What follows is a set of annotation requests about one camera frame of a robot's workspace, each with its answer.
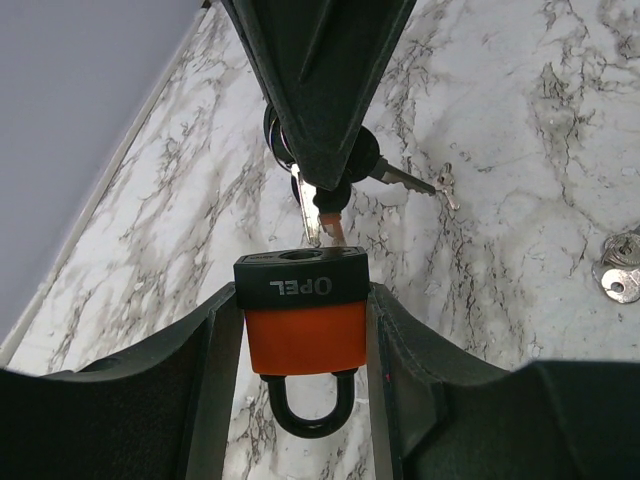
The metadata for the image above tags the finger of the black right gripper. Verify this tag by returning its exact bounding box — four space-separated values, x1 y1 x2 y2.
224 0 415 161

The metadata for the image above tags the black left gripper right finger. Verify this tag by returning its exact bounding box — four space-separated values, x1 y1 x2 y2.
367 284 639 479

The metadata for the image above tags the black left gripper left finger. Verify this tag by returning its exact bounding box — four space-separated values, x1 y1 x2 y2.
1 285 239 479

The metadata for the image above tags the black-headed key bunch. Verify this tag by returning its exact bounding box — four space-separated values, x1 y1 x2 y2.
263 104 438 247

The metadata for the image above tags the orange black padlock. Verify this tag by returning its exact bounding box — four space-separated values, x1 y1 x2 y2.
233 246 370 439

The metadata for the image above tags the small silver key bunch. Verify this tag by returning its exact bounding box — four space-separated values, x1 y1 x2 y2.
592 230 639 304

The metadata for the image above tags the single small silver key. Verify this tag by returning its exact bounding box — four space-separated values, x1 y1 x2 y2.
434 162 460 211

